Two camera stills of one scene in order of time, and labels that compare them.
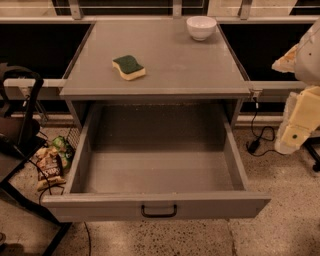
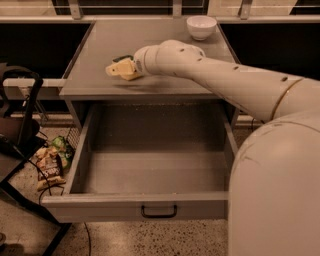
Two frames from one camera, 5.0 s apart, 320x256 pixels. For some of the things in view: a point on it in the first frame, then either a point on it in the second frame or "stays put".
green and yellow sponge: [128, 67] stays put
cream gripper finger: [286, 63] to [118, 68]
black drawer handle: [159, 215] stays put
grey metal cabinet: [178, 67] stays put
